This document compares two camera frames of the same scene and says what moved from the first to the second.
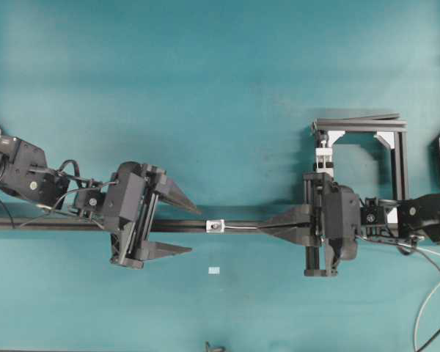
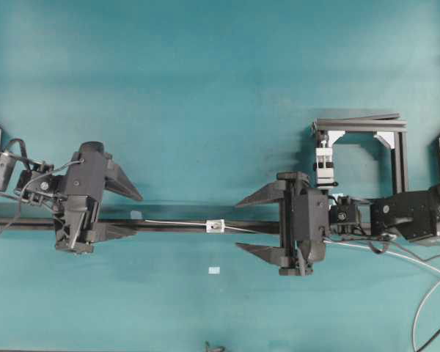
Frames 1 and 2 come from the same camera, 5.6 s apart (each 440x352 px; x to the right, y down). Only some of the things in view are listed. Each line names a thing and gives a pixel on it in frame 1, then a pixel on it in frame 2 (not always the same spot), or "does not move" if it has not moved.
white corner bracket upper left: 333,136 does not move
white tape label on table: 214,270 does not move
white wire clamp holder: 324,160 does not move
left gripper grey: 130,199 to 75,215
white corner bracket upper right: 388,137 does not move
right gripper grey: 339,218 to 303,224
